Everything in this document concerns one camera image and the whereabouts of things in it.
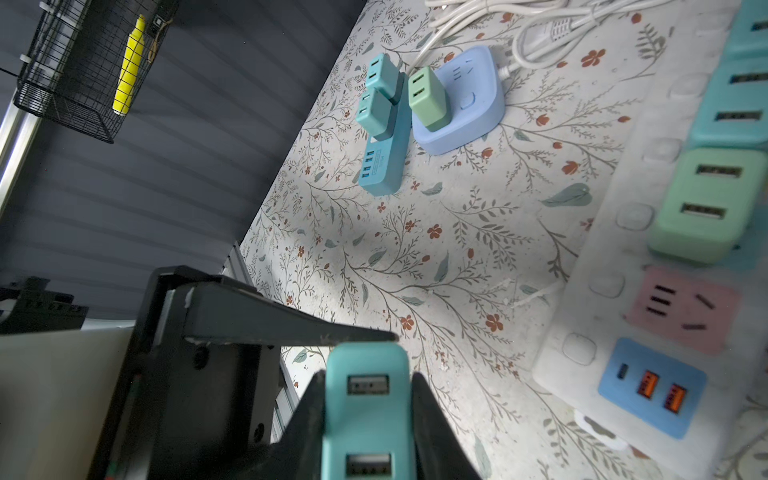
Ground floral patterned table mat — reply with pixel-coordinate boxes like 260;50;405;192
241;1;684;479

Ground yellow marker pen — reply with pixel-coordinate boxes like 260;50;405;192
113;15;146;116

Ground green plug cube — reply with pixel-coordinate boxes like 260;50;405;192
648;147;767;265
408;67;452;132

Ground blue square socket cube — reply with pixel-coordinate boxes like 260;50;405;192
412;45;506;156

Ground white coiled power cable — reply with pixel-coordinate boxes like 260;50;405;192
413;0;679;79

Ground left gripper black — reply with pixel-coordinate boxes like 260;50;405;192
87;266;398;479

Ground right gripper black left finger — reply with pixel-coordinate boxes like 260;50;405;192
221;370;326;479

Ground teal power strip with USB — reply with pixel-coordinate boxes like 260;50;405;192
358;89;412;196

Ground black wire mesh basket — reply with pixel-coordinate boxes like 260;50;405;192
13;0;179;143

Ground teal plug cube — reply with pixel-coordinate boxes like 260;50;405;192
723;0;768;60
688;57;767;151
355;88;395;141
365;53;402;103
320;342;417;479

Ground white long power strip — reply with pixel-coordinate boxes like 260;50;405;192
532;1;767;479

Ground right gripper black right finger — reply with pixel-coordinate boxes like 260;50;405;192
411;372;480;480

